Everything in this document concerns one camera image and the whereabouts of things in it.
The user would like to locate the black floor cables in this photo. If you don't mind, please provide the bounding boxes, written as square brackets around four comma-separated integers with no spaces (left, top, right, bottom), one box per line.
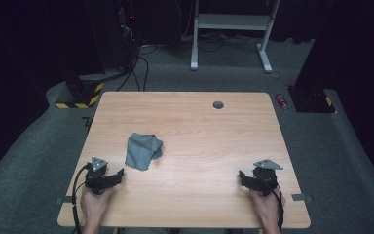
[115,44,151,93]

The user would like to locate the red can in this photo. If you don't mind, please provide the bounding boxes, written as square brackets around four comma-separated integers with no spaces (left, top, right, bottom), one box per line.
[275,93,288,111]

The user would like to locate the grey cloth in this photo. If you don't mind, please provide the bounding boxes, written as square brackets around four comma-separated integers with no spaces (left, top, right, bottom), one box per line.
[124,132,165,172]

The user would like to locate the cables under white stand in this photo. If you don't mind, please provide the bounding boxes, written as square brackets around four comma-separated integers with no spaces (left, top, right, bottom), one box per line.
[180,30,261,53]

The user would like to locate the white metal stand frame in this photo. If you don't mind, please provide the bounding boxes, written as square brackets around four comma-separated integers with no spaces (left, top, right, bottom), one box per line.
[189,0,282,74]

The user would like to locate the black base with yellow mark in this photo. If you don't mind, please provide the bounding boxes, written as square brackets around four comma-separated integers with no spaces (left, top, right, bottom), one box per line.
[286,85,337,114]

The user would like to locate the black tape floor mark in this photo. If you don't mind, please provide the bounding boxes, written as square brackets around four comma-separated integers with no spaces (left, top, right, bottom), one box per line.
[80,116,94,129]

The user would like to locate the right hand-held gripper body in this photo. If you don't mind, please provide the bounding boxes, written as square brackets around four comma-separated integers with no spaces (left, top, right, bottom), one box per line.
[252,158,284,197]

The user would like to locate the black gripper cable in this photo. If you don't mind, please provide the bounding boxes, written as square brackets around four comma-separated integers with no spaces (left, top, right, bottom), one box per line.
[270,183,285,232]
[71,163,92,234]

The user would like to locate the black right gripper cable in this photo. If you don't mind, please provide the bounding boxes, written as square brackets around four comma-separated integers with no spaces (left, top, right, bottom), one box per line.
[270,183,285,232]

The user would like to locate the black yellow striped stand base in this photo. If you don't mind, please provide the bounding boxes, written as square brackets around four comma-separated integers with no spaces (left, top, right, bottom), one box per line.
[55,72,106,110]

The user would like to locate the person's right hand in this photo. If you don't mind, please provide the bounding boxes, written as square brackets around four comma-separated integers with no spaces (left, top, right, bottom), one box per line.
[248,189,287,229]

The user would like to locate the dark equipment rack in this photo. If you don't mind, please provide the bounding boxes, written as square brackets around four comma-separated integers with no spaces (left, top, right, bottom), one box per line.
[116,0,141,70]

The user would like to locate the grey tape strip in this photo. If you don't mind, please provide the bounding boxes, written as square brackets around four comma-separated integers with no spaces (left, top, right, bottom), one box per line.
[56,195,78,206]
[291,193,314,204]

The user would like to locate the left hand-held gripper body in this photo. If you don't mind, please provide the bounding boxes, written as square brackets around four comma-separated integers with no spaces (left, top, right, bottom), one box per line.
[84,156,112,196]

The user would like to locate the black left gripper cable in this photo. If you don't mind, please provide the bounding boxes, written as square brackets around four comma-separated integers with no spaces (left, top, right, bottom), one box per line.
[71,163,92,234]

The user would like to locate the person's left hand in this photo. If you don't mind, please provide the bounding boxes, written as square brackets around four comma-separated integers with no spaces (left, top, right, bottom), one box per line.
[80,186,115,228]

